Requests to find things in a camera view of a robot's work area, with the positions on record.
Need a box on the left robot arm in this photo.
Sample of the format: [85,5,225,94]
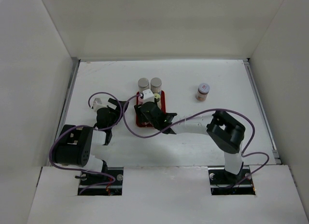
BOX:
[49,98,126,185]

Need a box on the yellow lid bottle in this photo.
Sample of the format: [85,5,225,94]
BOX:
[154,93,162,109]

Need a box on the red label brown spice jar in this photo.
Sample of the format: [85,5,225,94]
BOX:
[196,83,210,101]

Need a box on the blue label white bead bottle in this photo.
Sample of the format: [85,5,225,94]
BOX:
[150,77,162,94]

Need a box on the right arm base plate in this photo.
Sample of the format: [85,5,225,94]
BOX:
[208,166,255,196]

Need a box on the silver lid pink bottle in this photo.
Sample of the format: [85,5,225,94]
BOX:
[138,78,149,93]

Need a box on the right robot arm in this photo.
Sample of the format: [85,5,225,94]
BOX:
[134,102,246,183]

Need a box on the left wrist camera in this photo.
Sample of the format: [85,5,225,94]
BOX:
[92,98,104,112]

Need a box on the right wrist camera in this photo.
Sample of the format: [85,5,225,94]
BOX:
[142,89,155,104]

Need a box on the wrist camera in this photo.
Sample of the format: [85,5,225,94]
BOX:
[92,98,104,112]
[142,89,155,104]

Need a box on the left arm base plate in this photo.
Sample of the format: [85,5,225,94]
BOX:
[75,168,124,196]

